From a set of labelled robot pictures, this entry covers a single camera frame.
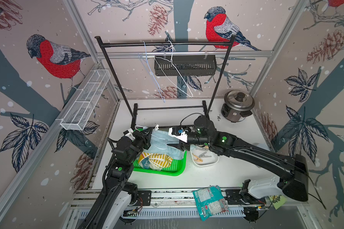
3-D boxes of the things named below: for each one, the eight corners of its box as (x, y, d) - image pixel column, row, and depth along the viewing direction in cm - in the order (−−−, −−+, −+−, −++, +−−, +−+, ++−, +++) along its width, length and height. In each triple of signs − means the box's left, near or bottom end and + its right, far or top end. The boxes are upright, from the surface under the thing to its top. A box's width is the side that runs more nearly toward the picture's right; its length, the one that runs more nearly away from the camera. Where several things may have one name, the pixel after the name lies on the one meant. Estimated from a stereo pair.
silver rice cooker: (222, 125, 106) (230, 108, 90) (218, 108, 117) (224, 89, 101) (246, 125, 106) (259, 107, 90) (240, 108, 117) (249, 89, 101)
